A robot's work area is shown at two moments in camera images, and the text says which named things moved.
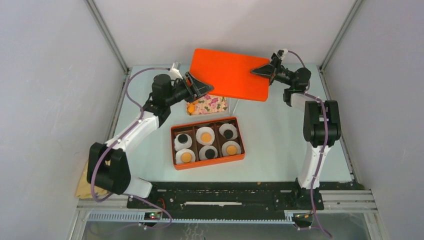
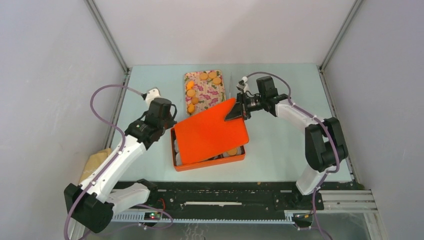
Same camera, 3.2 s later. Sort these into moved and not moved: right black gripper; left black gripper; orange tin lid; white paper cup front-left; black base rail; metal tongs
Moved: right black gripper; orange tin lid; metal tongs; left black gripper
Not moved: white paper cup front-left; black base rail
